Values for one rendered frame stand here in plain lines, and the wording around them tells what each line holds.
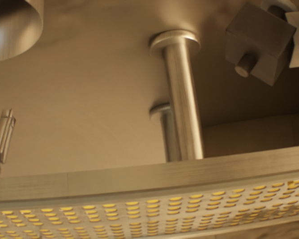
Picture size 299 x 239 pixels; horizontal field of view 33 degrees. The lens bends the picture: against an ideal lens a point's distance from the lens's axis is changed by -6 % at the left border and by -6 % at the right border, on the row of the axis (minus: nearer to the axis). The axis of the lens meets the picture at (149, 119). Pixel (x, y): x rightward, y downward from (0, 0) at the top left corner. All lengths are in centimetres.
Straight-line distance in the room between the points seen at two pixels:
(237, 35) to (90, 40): 25
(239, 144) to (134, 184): 30
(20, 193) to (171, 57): 19
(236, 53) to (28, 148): 49
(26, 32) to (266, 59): 16
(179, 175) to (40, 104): 24
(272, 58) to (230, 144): 45
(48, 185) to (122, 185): 6
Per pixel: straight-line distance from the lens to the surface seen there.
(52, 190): 42
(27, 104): 60
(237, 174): 42
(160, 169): 42
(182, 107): 46
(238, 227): 62
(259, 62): 26
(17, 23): 35
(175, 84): 47
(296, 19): 27
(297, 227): 68
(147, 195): 42
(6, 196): 43
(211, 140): 70
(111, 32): 48
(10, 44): 34
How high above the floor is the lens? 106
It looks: 24 degrees down
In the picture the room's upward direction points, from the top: 173 degrees clockwise
